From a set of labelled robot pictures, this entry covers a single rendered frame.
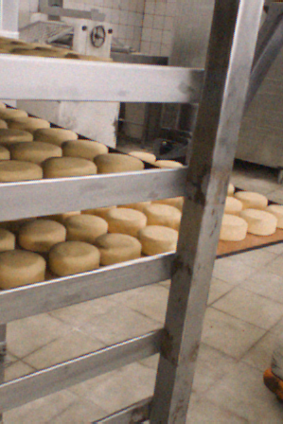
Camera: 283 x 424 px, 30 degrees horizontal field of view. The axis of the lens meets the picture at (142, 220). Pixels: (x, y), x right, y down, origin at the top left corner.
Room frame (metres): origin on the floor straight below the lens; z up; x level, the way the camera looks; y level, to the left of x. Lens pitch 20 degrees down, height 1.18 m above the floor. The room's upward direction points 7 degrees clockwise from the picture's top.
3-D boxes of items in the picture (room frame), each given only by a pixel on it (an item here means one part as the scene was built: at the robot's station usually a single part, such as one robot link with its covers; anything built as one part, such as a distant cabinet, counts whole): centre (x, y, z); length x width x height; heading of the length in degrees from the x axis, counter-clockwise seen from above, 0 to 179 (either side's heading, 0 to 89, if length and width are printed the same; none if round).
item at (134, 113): (6.21, 0.14, 0.33); 0.54 x 0.53 x 0.66; 57
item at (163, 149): (0.99, -0.03, 0.95); 0.09 x 0.07 x 0.07; 161
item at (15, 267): (0.44, 0.11, 0.96); 0.05 x 0.05 x 0.02
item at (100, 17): (4.76, 0.81, 1.23); 0.58 x 0.19 x 0.07; 57
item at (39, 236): (0.52, 0.11, 0.96); 0.05 x 0.05 x 0.02
